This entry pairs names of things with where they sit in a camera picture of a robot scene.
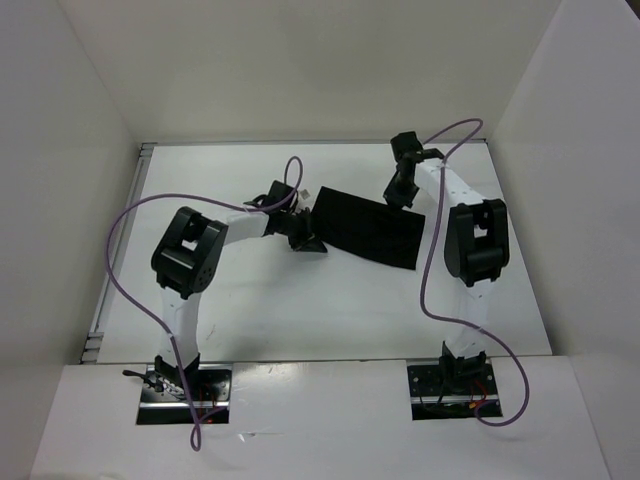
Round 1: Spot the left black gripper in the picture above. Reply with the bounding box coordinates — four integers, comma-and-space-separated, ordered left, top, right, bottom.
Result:
278, 207, 327, 253

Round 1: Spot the black skirt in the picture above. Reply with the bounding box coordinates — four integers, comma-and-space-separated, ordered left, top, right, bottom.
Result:
311, 186, 426, 270

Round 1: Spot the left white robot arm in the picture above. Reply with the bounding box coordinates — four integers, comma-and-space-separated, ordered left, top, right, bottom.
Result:
151, 194, 327, 400

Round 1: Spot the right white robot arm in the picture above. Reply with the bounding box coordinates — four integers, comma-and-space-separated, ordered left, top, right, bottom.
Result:
383, 142, 510, 393

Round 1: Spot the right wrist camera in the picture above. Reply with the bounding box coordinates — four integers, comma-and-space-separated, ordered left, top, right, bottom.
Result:
390, 131, 423, 162

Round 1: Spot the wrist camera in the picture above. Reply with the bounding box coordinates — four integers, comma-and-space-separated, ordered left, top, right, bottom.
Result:
390, 131, 423, 162
262, 180, 314, 213

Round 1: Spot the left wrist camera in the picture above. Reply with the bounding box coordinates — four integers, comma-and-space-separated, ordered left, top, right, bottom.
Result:
262, 180, 314, 213

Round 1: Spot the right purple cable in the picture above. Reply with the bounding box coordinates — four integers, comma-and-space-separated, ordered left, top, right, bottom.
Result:
418, 118, 531, 427

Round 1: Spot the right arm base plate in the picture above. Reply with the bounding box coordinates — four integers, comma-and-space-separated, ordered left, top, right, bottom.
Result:
406, 361, 503, 421

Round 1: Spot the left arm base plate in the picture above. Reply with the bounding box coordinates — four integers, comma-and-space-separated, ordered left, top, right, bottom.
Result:
122, 364, 232, 425

